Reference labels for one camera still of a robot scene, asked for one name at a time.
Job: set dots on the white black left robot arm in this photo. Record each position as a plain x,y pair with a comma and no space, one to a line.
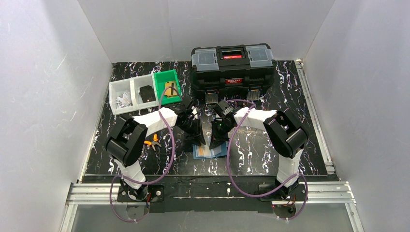
125,141

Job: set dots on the black card in white bin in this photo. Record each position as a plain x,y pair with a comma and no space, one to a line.
147,94

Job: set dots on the gold card in green bin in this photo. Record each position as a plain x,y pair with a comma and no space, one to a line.
171,89

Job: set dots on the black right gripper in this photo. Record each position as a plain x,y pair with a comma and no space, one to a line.
219,130

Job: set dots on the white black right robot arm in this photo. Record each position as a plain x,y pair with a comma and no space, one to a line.
285,132

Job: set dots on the patterned cards in white bin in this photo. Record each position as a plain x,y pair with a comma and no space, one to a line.
124,100

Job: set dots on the yellow black handled pliers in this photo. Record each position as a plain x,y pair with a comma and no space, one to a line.
154,143

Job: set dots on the white bin with patterned cards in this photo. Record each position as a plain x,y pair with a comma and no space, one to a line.
115,89

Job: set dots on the white bin with black card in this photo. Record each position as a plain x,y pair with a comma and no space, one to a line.
136,83

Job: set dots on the black toolbox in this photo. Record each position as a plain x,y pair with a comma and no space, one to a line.
244,71

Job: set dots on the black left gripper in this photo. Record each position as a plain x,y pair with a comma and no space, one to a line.
193,127

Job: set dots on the green plastic bin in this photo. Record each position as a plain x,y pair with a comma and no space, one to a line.
160,79

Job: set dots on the blue leather card holder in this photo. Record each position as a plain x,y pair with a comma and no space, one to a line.
219,151

